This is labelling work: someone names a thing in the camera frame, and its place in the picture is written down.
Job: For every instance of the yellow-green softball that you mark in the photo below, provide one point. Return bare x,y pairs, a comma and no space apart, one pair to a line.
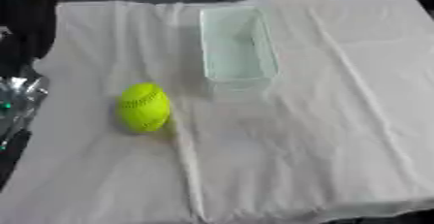
143,108

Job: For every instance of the clear plastic box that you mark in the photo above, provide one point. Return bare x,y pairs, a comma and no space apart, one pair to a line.
234,50

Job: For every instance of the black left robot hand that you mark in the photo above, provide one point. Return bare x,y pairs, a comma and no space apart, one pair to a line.
27,30

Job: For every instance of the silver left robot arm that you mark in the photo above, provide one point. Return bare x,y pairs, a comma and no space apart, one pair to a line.
17,105

